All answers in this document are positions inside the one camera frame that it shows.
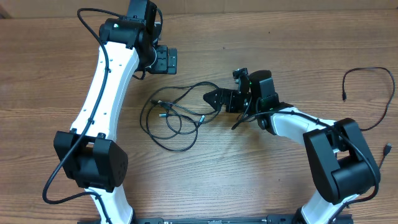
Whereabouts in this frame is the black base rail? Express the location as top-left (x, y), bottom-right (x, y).
top-left (134, 214), bottom-right (294, 224)

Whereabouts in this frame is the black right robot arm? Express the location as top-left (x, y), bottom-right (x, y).
top-left (203, 68), bottom-right (381, 223)

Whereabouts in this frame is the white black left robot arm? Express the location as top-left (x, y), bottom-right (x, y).
top-left (53, 0), bottom-right (177, 223)

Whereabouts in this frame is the black braided USB cable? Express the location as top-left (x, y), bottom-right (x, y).
top-left (146, 81), bottom-right (224, 152)

